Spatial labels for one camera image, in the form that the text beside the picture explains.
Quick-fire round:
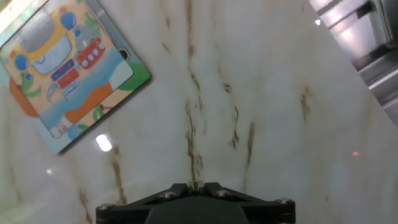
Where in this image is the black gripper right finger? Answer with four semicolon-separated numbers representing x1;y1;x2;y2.
196;182;297;224

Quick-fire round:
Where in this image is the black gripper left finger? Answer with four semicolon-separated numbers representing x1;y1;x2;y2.
95;182;197;224

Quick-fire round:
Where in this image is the vehicle picture puzzle board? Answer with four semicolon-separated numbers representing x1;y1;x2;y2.
0;0;153;156

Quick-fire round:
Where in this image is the marble pattern board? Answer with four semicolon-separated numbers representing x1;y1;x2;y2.
0;0;398;224

